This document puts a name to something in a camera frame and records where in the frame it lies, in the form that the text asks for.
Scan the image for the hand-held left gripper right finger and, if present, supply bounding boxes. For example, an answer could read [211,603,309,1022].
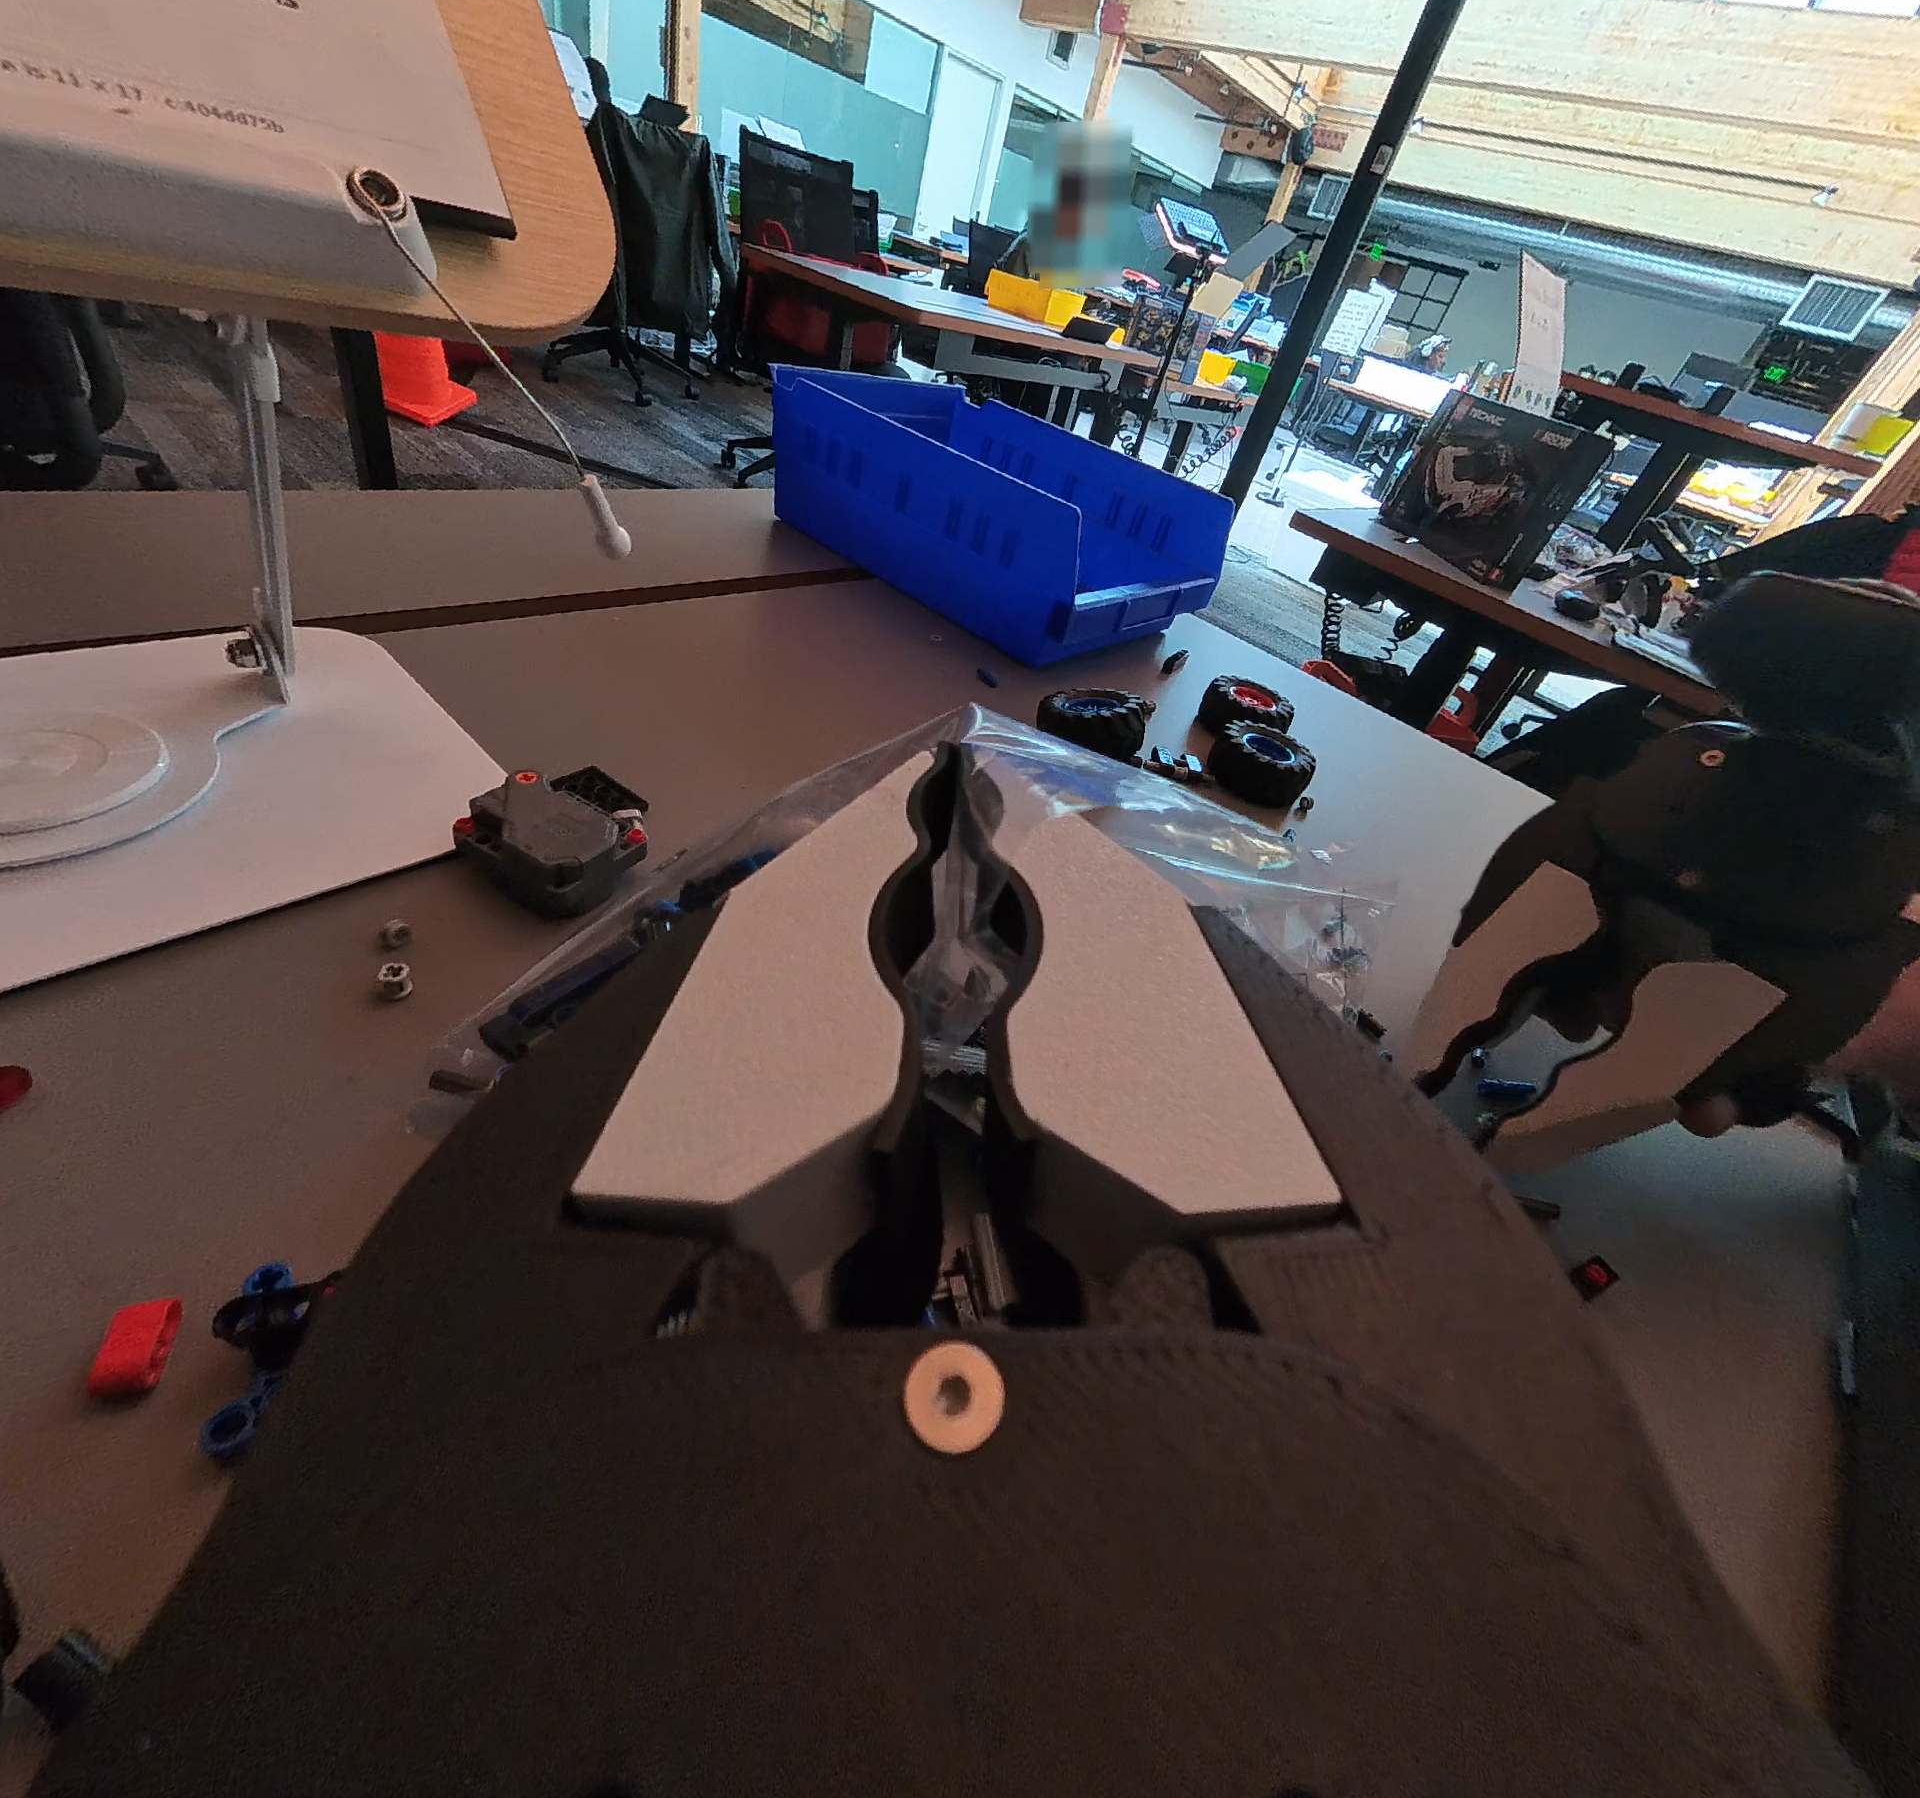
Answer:
[969,751,1342,1325]

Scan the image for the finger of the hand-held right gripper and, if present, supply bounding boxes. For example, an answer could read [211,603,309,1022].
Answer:
[1491,952,1795,1177]
[1405,860,1610,1097]

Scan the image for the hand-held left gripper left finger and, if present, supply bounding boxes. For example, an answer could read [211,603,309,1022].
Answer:
[570,751,962,1325]

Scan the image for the pile of toy building pieces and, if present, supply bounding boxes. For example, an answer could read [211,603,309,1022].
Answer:
[1291,893,1627,1307]

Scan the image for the clear plastic bag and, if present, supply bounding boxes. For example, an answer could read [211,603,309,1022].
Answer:
[422,707,1399,1095]

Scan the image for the grey desk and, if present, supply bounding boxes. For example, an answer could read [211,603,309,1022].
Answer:
[0,487,1876,1711]

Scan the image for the grey toy motor block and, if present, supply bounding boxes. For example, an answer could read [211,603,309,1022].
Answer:
[455,762,653,923]

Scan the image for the black toy wheel blue rim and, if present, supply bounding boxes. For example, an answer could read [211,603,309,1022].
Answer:
[1207,722,1322,808]
[1038,684,1157,766]

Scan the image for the black toy wheel red rim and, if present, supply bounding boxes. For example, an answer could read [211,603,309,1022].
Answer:
[1200,670,1302,739]

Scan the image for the wooden table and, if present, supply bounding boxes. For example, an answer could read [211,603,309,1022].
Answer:
[744,245,1175,458]
[1291,376,1920,751]

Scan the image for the dark cardboard box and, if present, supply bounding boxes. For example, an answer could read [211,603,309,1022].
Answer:
[1376,388,1621,594]

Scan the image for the blue toy connector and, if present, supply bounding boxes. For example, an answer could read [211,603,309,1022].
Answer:
[203,1260,328,1467]

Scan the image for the blue storage bin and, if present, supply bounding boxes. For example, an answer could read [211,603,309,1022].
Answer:
[772,368,1241,674]

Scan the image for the red toy connector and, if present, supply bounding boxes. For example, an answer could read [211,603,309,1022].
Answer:
[84,1295,185,1399]

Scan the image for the white tipped thin rod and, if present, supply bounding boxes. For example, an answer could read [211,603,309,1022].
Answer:
[344,166,640,566]

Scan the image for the orange traffic cone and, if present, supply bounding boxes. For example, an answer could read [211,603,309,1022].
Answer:
[376,334,486,432]

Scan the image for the black pole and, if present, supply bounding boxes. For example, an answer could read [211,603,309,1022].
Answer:
[1220,0,1519,503]

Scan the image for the red black office chair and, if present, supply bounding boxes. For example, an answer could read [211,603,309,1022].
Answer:
[716,133,890,486]

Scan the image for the black chair with dark jacket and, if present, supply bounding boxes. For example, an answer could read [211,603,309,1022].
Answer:
[541,60,739,409]

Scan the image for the instruction sheet wooden board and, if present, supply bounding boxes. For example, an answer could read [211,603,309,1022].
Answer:
[0,0,621,340]

